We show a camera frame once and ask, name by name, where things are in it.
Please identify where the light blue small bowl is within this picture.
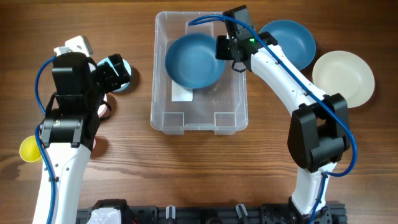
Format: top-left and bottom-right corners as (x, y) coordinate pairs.
(97, 58), (132, 93)

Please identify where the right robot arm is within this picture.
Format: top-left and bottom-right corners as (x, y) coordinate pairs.
(216, 6), (358, 223)

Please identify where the left blue cable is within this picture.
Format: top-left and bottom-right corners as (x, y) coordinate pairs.
(34, 55), (58, 224)

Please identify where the pink small bowl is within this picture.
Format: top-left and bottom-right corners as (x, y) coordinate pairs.
(97, 94), (108, 118)

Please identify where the right blue cable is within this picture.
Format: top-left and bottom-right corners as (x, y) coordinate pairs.
(187, 14), (358, 224)

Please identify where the blue cable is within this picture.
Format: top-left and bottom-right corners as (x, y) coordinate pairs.
(187, 14), (358, 224)
(34, 55), (58, 224)

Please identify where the cream beige bowl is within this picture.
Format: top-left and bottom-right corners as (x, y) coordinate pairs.
(312, 50), (375, 108)

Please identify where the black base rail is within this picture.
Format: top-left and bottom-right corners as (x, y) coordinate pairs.
(75, 199), (348, 224)

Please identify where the yellow cup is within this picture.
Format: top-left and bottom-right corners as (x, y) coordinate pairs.
(19, 136), (42, 163)

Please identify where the dark blue bowl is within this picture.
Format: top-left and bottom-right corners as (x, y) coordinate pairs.
(259, 20), (317, 70)
(165, 33), (226, 89)

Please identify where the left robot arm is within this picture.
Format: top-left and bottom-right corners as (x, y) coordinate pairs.
(33, 52), (131, 223)

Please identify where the clear plastic storage container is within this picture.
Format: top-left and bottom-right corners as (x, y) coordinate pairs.
(150, 11), (248, 135)

